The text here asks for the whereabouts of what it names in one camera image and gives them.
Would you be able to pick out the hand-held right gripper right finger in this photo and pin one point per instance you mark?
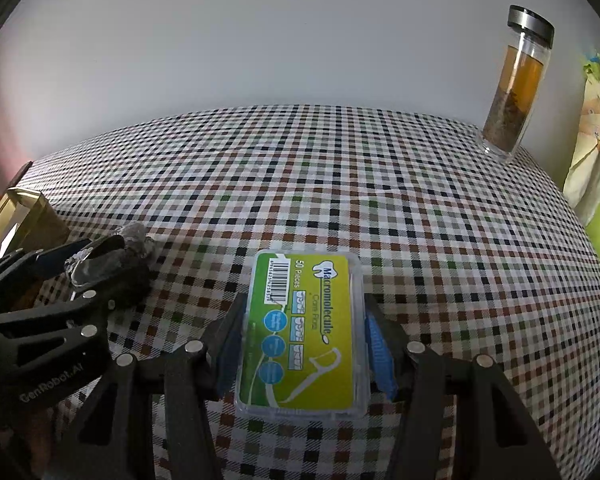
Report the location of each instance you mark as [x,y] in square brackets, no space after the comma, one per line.
[380,355]

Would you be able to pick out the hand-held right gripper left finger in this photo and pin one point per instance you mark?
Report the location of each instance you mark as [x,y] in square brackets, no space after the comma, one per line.
[230,355]

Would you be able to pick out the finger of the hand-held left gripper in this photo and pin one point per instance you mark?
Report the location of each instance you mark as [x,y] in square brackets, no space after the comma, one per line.
[35,262]
[55,315]

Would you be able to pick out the gold tin box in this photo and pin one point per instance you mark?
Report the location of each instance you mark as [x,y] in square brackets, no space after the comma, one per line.
[30,220]

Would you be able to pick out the silver packet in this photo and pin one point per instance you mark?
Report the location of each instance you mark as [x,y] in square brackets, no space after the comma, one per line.
[105,260]

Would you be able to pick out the green dental floss pick box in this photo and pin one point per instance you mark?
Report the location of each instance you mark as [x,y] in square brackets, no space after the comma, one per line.
[305,335]

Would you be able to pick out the checkered tablecloth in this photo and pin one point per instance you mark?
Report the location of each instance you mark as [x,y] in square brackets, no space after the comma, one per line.
[380,210]

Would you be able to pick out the glass tea bottle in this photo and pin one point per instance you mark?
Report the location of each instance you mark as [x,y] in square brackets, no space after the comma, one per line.
[515,95]

